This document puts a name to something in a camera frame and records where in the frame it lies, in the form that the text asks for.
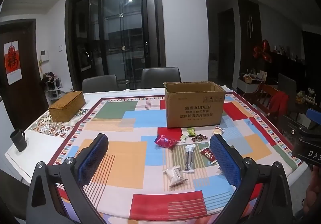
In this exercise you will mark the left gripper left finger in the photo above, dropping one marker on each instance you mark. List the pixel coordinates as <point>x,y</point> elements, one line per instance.
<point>44,203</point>

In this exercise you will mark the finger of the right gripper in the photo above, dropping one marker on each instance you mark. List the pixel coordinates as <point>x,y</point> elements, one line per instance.
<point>314,115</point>

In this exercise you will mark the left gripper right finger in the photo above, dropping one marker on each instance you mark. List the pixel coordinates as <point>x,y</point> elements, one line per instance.
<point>262,192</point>

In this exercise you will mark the dark red snack packet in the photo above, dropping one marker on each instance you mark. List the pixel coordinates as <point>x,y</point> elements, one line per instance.
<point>208,154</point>

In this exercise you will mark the yellow cake clear packet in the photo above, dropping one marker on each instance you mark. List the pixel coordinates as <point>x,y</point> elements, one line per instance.
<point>218,130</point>

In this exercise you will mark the brown foil chocolate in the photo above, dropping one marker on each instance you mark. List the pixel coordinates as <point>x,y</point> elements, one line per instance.
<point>199,138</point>

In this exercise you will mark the white snack packet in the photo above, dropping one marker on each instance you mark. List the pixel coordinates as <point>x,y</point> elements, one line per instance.
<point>174,175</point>

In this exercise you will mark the green snack packet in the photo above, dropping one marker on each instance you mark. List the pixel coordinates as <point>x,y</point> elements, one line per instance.
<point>191,132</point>

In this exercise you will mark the magenta hawthorn snack bag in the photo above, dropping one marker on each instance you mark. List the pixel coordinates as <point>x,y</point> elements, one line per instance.
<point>165,142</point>

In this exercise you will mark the person right hand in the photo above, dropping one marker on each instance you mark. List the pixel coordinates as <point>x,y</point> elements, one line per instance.
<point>311,206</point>

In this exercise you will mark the red wooden chair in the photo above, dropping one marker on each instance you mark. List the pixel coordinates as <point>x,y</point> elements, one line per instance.
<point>272,102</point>

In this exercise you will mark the black mug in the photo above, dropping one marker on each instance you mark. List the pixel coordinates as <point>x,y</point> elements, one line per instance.
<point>18,139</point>

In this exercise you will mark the white low cabinet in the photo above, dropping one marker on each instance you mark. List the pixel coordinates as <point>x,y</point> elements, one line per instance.
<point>248,83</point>

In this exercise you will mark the red foil balloons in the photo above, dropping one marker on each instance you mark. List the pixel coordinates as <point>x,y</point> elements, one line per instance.
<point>262,51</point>

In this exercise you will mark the dark sesame bar packet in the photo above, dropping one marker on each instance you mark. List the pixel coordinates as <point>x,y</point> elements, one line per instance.
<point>189,159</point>

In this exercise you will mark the woven wicker box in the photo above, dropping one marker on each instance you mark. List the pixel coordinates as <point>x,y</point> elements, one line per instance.
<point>64,109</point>

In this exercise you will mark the pale green wrapped candy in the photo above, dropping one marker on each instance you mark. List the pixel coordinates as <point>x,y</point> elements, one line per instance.
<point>183,138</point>

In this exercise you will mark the colourful patterned tablecloth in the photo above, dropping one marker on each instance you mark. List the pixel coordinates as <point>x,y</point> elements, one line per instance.
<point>130,186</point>

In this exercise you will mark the white shoe rack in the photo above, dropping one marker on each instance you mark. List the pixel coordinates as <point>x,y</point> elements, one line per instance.
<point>52,86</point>

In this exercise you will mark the brown cardboard box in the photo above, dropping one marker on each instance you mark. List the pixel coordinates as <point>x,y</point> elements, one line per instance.
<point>196,104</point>

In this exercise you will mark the grey chair left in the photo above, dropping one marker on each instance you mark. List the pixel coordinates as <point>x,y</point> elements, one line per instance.
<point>100,84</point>

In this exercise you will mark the grey chair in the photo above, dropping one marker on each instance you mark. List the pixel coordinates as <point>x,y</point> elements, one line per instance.
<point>156,77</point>
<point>100,84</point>

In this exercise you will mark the white intercom panel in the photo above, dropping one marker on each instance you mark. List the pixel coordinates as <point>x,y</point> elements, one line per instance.
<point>44,56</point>

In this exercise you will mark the red fu door poster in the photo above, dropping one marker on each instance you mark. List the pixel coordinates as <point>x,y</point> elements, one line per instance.
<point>12,62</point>

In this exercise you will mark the grey chair right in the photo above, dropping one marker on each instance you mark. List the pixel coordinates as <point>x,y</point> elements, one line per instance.
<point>156,77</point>

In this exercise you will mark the black glass sliding door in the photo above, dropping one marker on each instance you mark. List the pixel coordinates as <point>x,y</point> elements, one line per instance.
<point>119,37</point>

